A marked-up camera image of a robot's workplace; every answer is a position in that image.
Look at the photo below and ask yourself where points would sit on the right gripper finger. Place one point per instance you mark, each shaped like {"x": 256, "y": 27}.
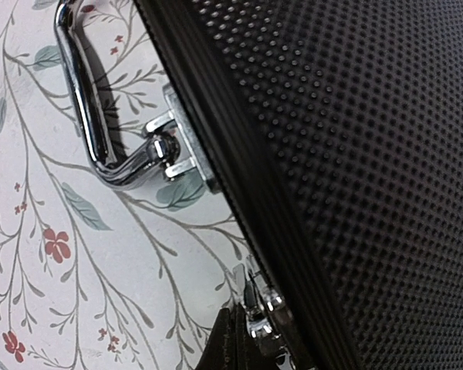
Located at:
{"x": 229, "y": 344}

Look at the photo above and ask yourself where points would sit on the black poker case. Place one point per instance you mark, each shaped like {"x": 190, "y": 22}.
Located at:
{"x": 335, "y": 131}

